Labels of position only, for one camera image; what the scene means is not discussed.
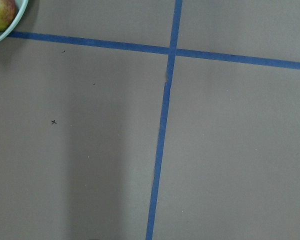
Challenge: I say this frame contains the red yellow apple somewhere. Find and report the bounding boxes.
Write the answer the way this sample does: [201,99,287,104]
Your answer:
[0,0,16,33]

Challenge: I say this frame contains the light green plate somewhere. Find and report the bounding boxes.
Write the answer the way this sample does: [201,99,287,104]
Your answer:
[0,0,29,42]

